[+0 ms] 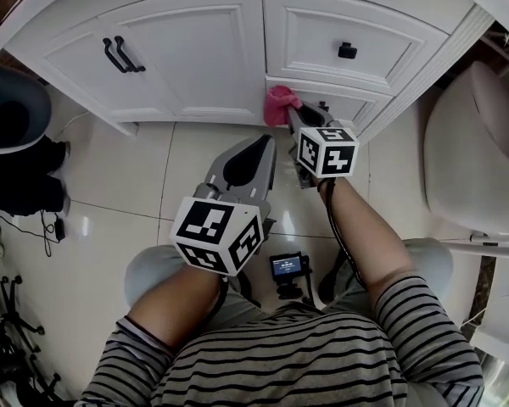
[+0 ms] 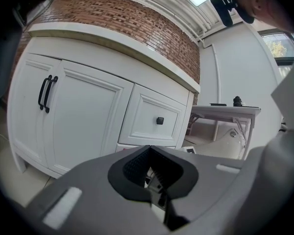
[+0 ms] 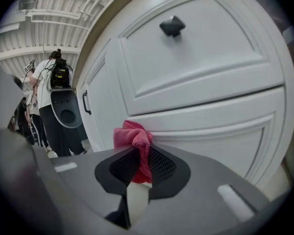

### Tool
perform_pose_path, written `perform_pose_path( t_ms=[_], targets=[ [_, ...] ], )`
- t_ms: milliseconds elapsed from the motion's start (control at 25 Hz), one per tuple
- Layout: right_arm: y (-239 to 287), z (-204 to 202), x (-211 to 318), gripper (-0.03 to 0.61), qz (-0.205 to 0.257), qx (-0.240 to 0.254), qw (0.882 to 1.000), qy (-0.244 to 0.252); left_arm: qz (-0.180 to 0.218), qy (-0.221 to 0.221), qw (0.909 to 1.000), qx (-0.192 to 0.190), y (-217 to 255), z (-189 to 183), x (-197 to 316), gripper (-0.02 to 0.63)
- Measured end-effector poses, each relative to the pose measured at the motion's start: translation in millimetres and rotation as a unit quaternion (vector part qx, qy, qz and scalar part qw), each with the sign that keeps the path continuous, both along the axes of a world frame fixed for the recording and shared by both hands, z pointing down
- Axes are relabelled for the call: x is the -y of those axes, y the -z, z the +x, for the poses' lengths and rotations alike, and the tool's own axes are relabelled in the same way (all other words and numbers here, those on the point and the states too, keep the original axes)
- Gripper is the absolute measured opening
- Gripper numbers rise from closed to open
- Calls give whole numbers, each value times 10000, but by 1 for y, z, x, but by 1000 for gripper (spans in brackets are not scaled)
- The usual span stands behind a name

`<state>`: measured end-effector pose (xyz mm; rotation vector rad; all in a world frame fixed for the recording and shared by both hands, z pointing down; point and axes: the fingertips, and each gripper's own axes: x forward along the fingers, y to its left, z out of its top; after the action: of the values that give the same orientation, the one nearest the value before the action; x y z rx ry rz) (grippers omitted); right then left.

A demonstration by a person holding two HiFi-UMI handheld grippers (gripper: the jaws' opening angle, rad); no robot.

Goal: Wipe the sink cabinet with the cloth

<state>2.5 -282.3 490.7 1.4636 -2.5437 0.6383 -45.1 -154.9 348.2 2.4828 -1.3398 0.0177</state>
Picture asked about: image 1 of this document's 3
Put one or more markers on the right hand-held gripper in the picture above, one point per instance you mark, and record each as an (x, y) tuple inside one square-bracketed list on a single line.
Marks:
[(328, 153)]

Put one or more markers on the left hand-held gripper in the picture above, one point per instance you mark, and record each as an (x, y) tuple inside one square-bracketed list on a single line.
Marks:
[(212, 235)]

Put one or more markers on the red cloth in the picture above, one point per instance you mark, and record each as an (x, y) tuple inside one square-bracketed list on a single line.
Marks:
[(277, 104)]

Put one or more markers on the small white drawer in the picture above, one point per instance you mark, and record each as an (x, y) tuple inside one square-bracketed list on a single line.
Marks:
[(356, 104)]

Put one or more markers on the large white drawer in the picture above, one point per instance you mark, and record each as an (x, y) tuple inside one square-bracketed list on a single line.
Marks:
[(314, 36)]

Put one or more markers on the person's right forearm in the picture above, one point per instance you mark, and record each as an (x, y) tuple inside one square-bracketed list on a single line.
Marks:
[(365, 235)]

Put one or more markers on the person's left forearm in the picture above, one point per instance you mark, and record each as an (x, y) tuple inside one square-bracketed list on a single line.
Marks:
[(174, 303)]

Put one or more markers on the black drawer knob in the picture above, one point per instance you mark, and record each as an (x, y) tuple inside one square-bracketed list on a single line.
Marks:
[(347, 50), (323, 104)]

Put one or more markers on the white vanity cabinet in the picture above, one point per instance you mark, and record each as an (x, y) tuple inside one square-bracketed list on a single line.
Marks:
[(195, 79)]

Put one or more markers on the grey shorts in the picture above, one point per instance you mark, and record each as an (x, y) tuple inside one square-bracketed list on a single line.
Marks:
[(148, 269)]

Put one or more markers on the wide white cabinet door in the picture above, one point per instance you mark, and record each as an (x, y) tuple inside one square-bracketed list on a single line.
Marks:
[(195, 57)]

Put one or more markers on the beige toilet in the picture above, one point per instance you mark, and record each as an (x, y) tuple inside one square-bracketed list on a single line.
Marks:
[(471, 155)]

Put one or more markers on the striped shirt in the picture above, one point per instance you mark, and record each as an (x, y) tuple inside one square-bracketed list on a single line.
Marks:
[(280, 363)]

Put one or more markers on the black power adapter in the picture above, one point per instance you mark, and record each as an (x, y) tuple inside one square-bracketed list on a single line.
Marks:
[(59, 229)]

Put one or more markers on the narrow white cabinet door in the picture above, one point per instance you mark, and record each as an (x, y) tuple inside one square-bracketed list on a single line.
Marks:
[(76, 79)]

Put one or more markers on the dark grey bin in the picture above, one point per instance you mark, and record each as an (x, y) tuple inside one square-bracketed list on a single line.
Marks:
[(12, 108)]

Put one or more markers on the black folding stand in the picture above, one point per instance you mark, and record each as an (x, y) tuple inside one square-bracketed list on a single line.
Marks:
[(12, 325)]

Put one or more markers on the small black camera with screen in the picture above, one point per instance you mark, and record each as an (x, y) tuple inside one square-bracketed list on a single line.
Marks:
[(286, 265)]

